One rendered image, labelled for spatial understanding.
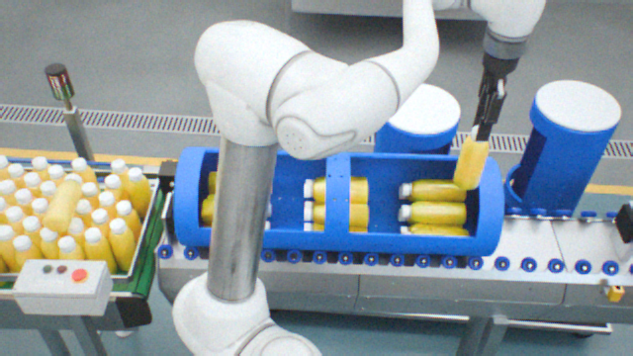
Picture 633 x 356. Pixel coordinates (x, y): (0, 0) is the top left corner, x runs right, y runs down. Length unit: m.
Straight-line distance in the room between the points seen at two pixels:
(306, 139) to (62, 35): 3.97
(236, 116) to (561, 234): 1.32
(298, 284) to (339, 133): 1.05
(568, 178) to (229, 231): 1.56
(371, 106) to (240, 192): 0.30
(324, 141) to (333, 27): 3.74
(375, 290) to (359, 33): 2.91
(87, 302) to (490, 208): 1.05
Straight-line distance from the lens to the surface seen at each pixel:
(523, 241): 1.97
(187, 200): 1.63
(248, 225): 1.10
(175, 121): 3.76
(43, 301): 1.69
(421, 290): 1.87
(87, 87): 4.16
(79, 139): 2.21
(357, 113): 0.85
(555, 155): 2.33
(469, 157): 1.54
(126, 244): 1.79
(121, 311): 1.88
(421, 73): 1.00
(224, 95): 0.95
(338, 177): 1.61
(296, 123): 0.82
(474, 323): 2.40
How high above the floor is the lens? 2.38
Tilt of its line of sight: 45 degrees down
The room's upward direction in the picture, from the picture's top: 1 degrees clockwise
